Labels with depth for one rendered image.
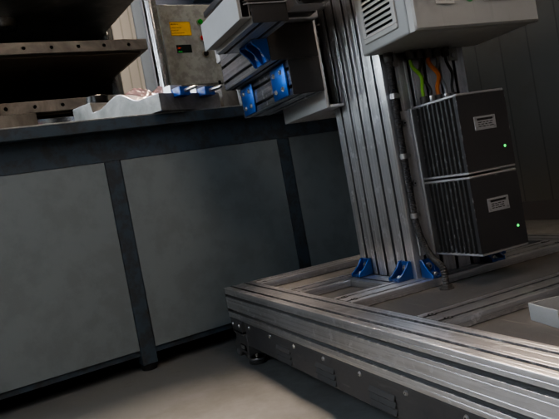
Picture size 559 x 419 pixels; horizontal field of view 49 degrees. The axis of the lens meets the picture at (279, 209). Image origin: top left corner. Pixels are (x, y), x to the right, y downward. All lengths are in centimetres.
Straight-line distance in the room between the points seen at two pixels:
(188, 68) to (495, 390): 252
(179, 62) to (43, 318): 162
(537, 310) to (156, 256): 127
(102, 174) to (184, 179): 27
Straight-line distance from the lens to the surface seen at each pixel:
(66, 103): 286
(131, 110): 209
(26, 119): 211
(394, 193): 151
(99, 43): 296
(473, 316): 112
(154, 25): 300
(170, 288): 204
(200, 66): 317
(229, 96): 220
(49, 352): 196
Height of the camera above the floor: 51
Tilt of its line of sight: 2 degrees down
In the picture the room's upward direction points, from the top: 10 degrees counter-clockwise
